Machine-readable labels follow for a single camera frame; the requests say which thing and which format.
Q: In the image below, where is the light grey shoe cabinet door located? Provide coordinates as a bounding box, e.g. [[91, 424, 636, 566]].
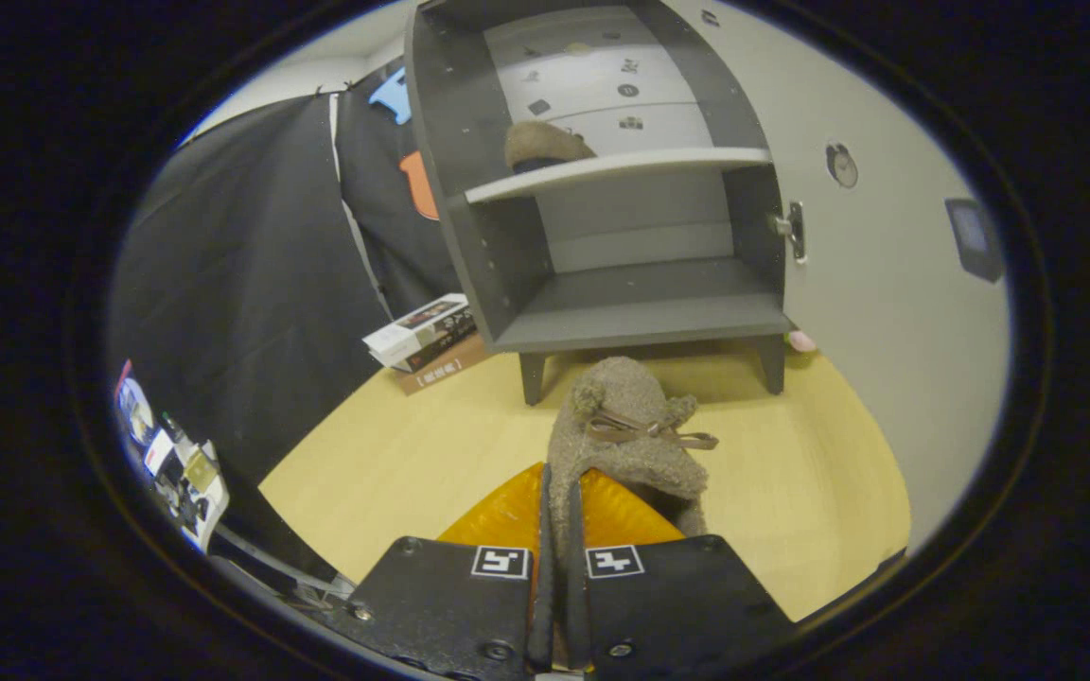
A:
[[668, 0, 1015, 561]]

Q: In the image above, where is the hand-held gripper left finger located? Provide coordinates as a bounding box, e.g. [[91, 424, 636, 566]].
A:
[[344, 462, 555, 675]]

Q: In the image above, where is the grey shoe cabinet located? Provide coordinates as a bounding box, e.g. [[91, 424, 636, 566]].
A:
[[403, 0, 798, 408]]

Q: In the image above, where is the metal door hinge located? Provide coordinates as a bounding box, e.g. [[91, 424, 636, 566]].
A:
[[770, 200, 807, 265]]

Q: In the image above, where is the pile of printed papers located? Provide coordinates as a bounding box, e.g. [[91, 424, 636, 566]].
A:
[[114, 359, 230, 555]]

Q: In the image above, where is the brown fuzzy shoe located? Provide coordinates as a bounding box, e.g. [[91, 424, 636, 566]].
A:
[[504, 120, 597, 175], [545, 356, 721, 568]]

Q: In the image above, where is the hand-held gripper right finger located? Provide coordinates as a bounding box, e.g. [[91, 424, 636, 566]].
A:
[[559, 468, 800, 677]]

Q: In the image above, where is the black backdrop cloth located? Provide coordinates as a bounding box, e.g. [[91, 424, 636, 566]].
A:
[[110, 61, 472, 573]]

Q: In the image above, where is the grey cabinet shelf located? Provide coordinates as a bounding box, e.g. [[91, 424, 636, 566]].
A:
[[463, 147, 774, 207]]

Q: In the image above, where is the brown flat box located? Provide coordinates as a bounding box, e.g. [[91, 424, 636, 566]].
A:
[[398, 333, 495, 396]]

